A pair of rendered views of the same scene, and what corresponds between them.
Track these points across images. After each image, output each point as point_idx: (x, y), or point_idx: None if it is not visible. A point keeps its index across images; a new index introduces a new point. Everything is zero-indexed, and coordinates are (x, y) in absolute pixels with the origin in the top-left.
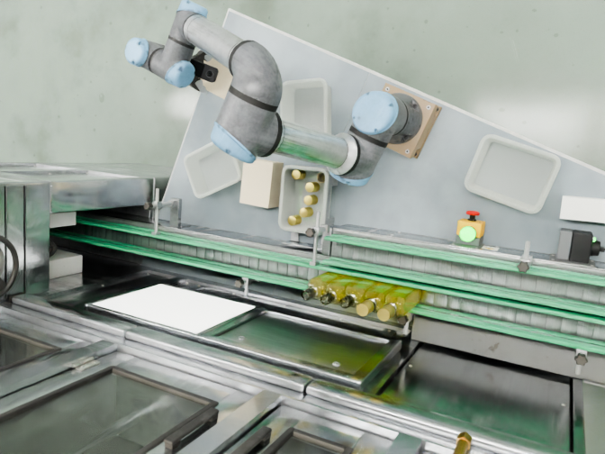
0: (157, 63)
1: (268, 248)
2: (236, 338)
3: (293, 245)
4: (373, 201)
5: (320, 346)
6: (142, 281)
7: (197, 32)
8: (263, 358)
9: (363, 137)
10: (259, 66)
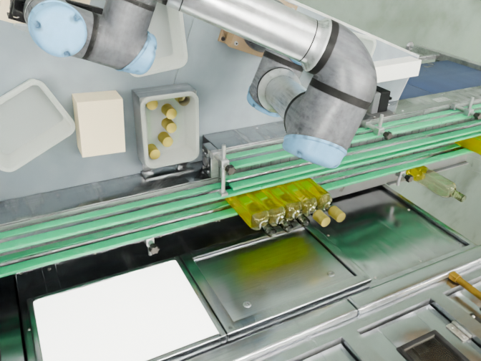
0: (109, 47)
1: (149, 195)
2: (244, 308)
3: (159, 177)
4: (225, 105)
5: (291, 265)
6: None
7: (220, 2)
8: (296, 309)
9: (297, 69)
10: (371, 61)
